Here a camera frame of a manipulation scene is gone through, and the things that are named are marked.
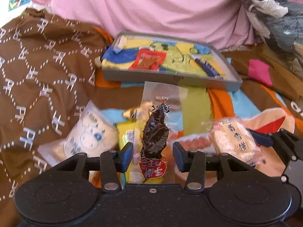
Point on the clothes pile in plastic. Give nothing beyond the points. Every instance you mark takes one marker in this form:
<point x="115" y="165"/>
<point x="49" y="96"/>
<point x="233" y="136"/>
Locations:
<point x="279" y="24"/>

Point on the dark dried meat packet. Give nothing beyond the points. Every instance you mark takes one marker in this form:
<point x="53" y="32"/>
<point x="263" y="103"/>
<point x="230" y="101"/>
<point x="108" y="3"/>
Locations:
<point x="159" y="118"/>

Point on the red snack packet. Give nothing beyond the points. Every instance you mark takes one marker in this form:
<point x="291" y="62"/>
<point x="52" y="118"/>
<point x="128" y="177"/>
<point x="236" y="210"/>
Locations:
<point x="148" y="60"/>

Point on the blue white stick sachet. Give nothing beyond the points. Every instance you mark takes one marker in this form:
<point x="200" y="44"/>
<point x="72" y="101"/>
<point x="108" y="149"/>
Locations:
<point x="208" y="68"/>

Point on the yellow biscuit bar packet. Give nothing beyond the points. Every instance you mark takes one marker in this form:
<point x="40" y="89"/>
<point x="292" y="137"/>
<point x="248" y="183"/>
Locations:
<point x="125" y="137"/>

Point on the gold date snack packet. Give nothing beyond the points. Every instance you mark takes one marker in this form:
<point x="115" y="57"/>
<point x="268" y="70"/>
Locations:
<point x="133" y="113"/>

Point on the brown patterned PF blanket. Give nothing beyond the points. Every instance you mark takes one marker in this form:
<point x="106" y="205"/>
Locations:
<point x="47" y="79"/>

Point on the pink bed sheet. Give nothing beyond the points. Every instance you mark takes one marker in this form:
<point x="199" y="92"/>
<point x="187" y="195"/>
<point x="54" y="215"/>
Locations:
<point x="222" y="23"/>

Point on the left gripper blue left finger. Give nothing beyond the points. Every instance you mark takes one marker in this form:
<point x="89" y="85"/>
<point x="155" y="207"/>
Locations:
<point x="125" y="157"/>

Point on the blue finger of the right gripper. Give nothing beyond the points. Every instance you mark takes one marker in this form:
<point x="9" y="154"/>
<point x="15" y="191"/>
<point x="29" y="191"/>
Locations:
<point x="261" y="139"/>

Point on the colourful striped cartoon blanket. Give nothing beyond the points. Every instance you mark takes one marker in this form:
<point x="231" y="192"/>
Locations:
<point x="269" y="99"/>

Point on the round rice cracker packet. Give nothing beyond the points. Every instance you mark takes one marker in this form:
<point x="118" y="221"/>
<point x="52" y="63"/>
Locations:
<point x="230" y="135"/>

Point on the grey cardboard tray box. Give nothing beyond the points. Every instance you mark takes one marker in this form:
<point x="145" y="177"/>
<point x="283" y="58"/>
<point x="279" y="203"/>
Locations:
<point x="178" y="68"/>

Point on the white cow toast packet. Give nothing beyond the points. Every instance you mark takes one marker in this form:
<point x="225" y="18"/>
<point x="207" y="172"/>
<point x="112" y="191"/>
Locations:
<point x="93" y="134"/>

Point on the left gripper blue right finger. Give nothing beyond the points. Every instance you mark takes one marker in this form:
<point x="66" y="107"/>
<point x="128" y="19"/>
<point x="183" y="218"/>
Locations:
<point x="181" y="157"/>

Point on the sausage packet white tray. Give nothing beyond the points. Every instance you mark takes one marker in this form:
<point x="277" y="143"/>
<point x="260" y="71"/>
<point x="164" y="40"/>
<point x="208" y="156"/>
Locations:
<point x="197" y="142"/>

